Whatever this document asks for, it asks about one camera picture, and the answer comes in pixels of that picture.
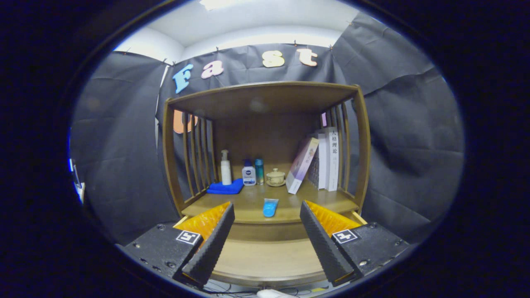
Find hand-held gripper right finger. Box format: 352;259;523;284
299;200;417;287

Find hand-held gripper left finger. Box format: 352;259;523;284
122;202;236;288

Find wooden drawer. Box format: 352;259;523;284
174;211;369;288

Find blue and white tube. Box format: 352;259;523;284
263;198;279;218

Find wooden countertop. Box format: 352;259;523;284
181;178;360;225

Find wooden cabinet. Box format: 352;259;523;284
162;81;371;226

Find blue folded cloth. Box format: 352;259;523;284
206;178;245;195

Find dark patterned book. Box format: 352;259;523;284
307;155;321;189

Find white spray bottle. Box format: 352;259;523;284
220;149;232;185

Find white lotion bottle blue cap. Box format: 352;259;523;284
242;159;257;186

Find purple and white book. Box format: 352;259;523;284
286;137;320;195

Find beige lidded tea cup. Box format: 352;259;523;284
266;168;286;187

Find plain white book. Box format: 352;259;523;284
317;132;328;190

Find white book black spine letters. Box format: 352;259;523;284
324;127;340;192

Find black floor cables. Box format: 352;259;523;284
205;279;328;296

